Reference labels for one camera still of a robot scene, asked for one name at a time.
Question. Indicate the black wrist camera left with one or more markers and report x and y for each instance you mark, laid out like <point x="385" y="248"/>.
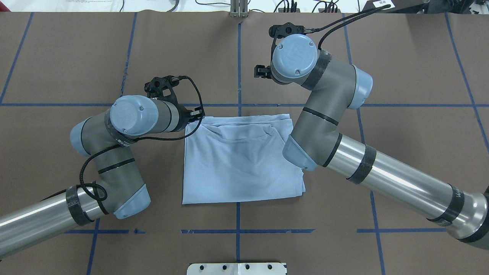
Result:
<point x="161" y="88"/>

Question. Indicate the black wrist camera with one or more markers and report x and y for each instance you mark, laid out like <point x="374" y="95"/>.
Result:
<point x="285" y="30"/>
<point x="161" y="88"/>

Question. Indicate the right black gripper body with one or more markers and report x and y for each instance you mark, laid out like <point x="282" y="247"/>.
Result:
<point x="263" y="71"/>

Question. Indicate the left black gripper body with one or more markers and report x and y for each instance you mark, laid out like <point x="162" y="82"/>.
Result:
<point x="184" y="116"/>

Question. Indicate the light blue t-shirt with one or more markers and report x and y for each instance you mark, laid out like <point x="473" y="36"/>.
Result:
<point x="239" y="159"/>

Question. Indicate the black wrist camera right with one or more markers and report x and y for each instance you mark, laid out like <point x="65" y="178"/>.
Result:
<point x="285" y="30"/>

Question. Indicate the black red connector strip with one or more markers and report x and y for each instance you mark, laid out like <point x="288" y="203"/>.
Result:
<point x="316" y="6"/>

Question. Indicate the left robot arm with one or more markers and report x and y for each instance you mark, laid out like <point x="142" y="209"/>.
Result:
<point x="110" y="181"/>

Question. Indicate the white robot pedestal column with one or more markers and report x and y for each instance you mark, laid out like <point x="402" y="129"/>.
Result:
<point x="247" y="268"/>

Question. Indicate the aluminium frame post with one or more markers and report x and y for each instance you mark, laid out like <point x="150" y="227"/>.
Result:
<point x="239" y="8"/>

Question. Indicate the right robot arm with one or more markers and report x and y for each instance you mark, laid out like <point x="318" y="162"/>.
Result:
<point x="336" y="86"/>

